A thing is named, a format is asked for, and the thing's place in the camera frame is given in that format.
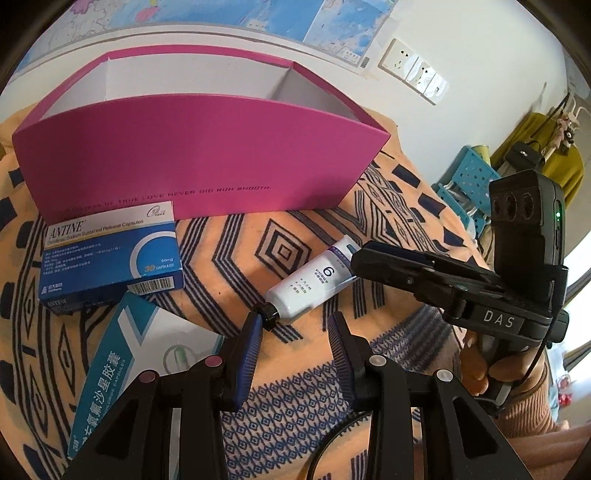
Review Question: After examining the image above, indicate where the orange patterned blanket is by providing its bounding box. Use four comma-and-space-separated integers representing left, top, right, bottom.
0, 106, 490, 480

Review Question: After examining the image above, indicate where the white ointment tube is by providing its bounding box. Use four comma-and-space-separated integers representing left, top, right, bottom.
263, 234, 361, 329

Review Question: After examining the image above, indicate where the pink cardboard box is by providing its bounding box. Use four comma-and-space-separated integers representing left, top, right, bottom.
11, 50, 390, 222

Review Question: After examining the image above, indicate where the colourful wall map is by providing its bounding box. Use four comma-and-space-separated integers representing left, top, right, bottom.
18, 0, 324, 51

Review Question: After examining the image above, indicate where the black cable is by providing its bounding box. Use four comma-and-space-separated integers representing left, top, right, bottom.
307, 411, 370, 480

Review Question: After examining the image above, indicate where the black bag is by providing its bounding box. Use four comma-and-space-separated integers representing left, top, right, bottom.
505, 141, 546, 172

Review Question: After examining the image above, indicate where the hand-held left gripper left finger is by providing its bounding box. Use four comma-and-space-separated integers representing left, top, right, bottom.
60, 311, 264, 480

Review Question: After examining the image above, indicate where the person's right hand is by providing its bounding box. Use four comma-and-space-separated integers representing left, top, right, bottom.
462, 323, 506, 398

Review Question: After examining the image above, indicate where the blue wall map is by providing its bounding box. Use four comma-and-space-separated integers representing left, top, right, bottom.
305, 0, 399, 70

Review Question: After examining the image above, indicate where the person's right forearm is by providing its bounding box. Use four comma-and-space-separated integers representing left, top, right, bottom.
496, 355, 564, 439

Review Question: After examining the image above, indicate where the white teal medicine box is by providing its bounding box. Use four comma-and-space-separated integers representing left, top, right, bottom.
65, 291, 227, 480

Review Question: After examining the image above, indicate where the yellow garment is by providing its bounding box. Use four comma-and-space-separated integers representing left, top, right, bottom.
492, 111, 587, 208

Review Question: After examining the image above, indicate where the teal perforated plastic rack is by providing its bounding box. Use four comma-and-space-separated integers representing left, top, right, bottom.
431, 145, 502, 241

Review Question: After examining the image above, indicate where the white coat rack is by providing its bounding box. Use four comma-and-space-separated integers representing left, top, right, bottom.
540, 92, 587, 148

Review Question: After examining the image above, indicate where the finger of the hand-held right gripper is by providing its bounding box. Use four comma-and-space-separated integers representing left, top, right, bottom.
350, 250, 467, 319
360, 242, 502, 282

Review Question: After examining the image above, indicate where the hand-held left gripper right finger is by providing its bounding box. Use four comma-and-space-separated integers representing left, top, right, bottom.
327, 311, 534, 480

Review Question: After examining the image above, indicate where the white wall socket plate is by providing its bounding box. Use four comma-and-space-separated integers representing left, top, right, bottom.
406, 58, 437, 92
379, 39, 419, 78
422, 69, 450, 105

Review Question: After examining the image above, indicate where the blue medicine box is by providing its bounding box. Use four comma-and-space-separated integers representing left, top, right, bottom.
38, 200, 185, 316

